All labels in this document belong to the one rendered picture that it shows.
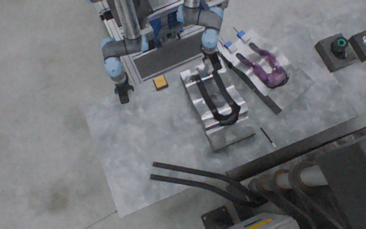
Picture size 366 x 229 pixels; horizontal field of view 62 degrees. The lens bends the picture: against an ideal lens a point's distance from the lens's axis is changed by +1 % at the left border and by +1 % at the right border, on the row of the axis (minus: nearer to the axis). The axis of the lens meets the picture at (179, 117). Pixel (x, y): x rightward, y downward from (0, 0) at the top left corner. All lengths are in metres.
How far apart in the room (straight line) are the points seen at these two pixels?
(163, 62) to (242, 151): 1.16
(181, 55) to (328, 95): 1.22
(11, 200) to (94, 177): 0.68
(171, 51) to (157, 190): 1.31
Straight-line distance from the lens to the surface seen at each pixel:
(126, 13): 1.40
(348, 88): 2.12
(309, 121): 1.96
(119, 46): 1.48
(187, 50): 2.65
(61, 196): 2.75
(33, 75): 3.11
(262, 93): 1.85
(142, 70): 2.60
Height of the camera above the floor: 2.56
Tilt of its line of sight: 75 degrees down
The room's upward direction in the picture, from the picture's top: 4 degrees counter-clockwise
